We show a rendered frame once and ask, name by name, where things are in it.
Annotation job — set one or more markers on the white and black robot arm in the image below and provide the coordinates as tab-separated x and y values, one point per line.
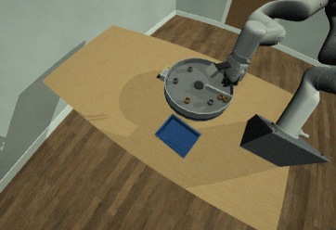
267	32

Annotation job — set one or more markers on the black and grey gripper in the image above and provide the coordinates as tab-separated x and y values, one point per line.
233	74

